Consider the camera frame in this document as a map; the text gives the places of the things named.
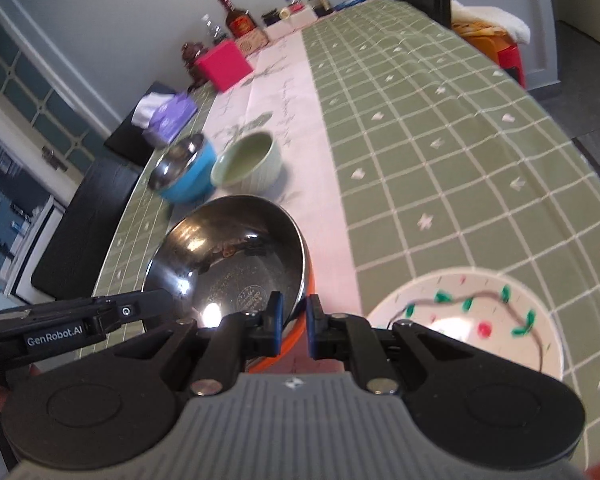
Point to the blue flat packet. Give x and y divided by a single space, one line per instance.
352 2

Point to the red-label small bottle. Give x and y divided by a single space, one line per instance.
293 4

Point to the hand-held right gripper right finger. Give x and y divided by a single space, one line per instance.
314 327

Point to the large black chair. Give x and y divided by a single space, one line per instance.
80 230

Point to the white fruit-printed plate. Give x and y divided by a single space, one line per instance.
455 315

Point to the dark liquor bottle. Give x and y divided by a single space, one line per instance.
240 20

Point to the pink box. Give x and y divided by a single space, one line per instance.
225 67

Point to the white drawer cabinet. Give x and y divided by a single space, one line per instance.
10 250

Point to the clear water bottle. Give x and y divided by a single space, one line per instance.
212 30

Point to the white deer-print table runner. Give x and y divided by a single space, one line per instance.
300 110

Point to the purple tissue box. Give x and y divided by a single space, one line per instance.
172 117

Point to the orange steel-lined bowl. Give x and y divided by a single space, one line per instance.
230 260

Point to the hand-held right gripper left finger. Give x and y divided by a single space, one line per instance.
276 320

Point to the green checkered tablecloth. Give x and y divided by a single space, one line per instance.
430 110

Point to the dark glass jar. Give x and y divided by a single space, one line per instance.
320 4

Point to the orange patterned cloth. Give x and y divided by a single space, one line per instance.
480 42

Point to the green ceramic bowl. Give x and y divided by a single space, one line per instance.
250 167

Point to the blue steel-lined bowl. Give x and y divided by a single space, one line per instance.
190 185

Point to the white glass-panel door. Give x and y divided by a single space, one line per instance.
25 85

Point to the small black jar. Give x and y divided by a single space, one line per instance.
271 16

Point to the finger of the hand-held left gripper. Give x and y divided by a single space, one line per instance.
140 307
55 309

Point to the white storage box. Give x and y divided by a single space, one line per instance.
295 22

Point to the beige small box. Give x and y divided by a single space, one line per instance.
254 41

